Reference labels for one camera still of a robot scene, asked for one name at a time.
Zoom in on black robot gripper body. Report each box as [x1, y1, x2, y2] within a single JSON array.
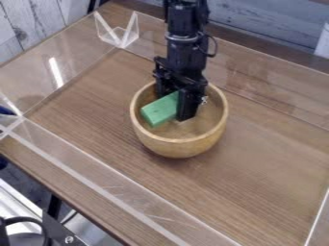
[[153, 35, 209, 90]]

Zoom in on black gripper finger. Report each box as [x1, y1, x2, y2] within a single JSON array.
[[155, 77, 178, 98], [177, 86, 208, 121]]

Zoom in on green rectangular block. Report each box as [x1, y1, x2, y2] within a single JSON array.
[[141, 91, 179, 127]]

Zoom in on brown wooden bowl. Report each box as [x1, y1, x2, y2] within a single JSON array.
[[130, 81, 229, 159]]

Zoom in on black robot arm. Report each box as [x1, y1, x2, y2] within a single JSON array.
[[153, 0, 217, 121]]

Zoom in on clear acrylic tray walls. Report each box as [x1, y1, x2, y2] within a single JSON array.
[[0, 8, 329, 246]]

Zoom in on blue object at left edge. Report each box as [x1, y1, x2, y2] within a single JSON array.
[[0, 106, 16, 115]]

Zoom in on black metal bracket with screw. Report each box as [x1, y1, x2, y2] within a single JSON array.
[[43, 212, 88, 246]]

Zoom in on black cable bottom left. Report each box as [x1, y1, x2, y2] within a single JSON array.
[[0, 216, 52, 246]]

